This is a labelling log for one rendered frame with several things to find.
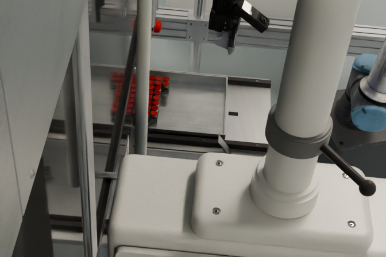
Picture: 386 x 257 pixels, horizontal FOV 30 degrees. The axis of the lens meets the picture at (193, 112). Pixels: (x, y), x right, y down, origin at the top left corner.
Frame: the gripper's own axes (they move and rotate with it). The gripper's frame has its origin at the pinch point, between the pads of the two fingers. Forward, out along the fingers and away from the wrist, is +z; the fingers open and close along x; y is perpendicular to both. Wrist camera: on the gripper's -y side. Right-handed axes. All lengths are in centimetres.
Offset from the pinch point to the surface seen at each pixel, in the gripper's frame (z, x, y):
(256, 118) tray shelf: 21.1, 3.5, -10.3
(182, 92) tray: 20.9, -1.4, 13.8
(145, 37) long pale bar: -51, 66, 9
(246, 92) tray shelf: 21.1, -7.6, -5.5
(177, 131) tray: 18.0, 18.9, 10.9
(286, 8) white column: 84, -150, -10
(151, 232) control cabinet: -46, 102, -2
